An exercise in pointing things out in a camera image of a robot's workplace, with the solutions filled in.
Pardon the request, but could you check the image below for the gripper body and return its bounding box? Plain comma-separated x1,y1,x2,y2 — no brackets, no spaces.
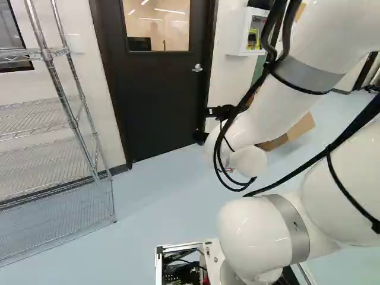
192,129,209,146

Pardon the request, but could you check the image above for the dark door with window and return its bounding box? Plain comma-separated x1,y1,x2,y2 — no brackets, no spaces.
88,0,220,170

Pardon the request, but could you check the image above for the brown cardboard box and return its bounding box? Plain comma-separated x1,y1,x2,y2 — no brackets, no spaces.
257,110,316,153

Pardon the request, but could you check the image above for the white wall cabinet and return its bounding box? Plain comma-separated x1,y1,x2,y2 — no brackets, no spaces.
226,5,268,57

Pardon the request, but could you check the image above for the chrome wire shelf rack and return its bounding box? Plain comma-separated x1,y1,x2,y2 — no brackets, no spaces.
0,0,118,268

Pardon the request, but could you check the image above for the black framed wall window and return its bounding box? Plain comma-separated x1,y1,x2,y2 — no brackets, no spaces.
0,0,35,74

